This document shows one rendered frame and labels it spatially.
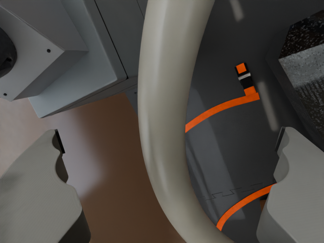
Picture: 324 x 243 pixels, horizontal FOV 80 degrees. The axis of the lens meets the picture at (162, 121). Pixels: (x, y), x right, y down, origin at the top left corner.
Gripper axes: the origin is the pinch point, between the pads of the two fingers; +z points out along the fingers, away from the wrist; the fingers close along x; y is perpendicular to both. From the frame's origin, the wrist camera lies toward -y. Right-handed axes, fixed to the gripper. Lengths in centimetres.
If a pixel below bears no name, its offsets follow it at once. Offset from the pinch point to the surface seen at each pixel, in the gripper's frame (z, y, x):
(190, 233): -1.7, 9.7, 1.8
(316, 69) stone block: 47, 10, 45
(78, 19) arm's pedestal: 52, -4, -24
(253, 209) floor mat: 83, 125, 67
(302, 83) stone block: 50, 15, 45
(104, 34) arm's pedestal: 52, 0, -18
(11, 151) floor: 171, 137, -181
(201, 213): -0.7, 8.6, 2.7
